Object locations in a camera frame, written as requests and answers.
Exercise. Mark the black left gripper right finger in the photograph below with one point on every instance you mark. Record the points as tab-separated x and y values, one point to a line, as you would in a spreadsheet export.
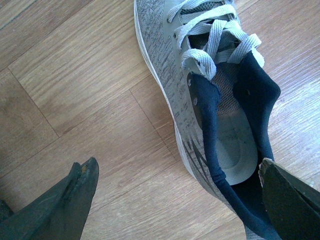
292	205

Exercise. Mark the grey knit sneaker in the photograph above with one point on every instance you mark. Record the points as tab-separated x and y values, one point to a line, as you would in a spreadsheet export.
219	96

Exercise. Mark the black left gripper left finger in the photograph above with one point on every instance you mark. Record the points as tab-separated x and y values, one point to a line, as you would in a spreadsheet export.
58	214

